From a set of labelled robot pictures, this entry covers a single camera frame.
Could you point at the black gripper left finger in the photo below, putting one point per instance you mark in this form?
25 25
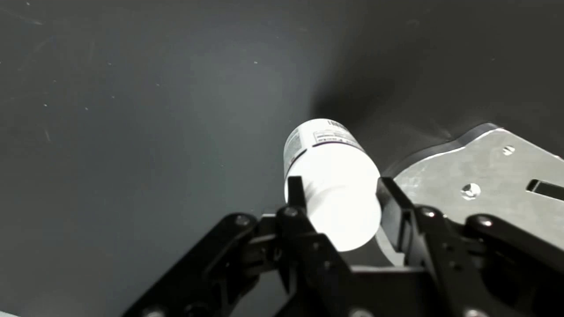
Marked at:
293 270

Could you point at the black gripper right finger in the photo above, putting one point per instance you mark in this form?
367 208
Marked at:
470 264

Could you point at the silver metal plate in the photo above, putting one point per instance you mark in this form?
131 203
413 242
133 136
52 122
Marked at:
500 176

